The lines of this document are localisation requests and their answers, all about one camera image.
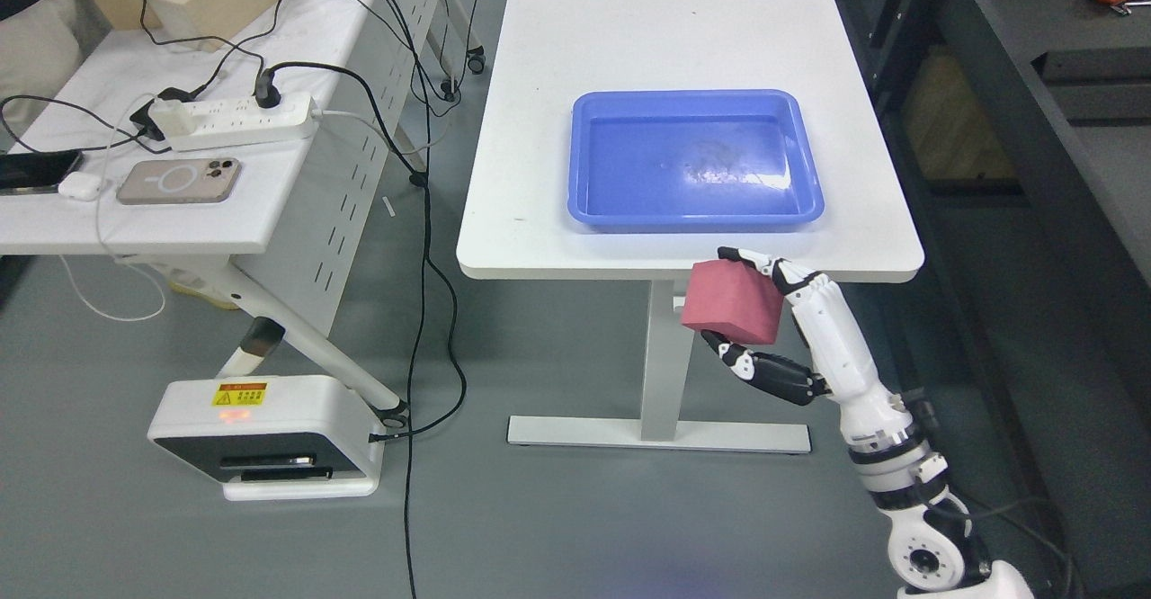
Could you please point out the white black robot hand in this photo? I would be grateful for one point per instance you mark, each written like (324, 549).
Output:
(842, 367)

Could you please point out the pink foam block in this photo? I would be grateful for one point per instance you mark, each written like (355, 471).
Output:
(734, 300)

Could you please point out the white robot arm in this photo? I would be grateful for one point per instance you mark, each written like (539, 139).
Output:
(933, 546)

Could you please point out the blue plastic tray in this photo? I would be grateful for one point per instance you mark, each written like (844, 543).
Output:
(691, 161)

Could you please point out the black right shelf rack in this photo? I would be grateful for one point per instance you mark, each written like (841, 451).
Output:
(1019, 130)

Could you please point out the white desk with leg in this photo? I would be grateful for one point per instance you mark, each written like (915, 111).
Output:
(516, 223)

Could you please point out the white floor device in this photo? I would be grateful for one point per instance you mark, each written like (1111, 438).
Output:
(273, 438)

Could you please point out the white side table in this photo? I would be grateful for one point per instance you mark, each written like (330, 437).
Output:
(310, 137)

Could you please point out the white power strip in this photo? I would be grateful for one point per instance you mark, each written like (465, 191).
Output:
(233, 122)

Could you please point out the beige smartphone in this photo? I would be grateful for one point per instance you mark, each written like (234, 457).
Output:
(180, 181)

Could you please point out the white earbuds case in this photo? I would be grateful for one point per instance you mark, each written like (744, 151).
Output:
(80, 186)

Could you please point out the black smartphone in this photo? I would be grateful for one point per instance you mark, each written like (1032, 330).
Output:
(31, 173)

